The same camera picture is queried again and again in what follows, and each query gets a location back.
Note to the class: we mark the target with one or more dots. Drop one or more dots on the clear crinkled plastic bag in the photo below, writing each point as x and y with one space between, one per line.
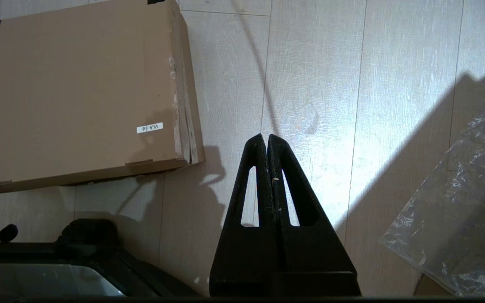
470 210

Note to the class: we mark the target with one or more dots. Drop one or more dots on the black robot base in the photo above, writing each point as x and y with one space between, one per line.
91 240

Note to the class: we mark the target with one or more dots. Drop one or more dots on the white label sticker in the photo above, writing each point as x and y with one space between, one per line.
150 127

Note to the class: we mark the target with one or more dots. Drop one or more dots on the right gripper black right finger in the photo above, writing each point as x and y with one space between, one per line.
314 261

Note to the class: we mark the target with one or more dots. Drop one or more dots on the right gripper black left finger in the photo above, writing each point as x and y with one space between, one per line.
242 261

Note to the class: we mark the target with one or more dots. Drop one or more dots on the brown cardboard shoe box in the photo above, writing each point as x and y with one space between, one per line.
78 84

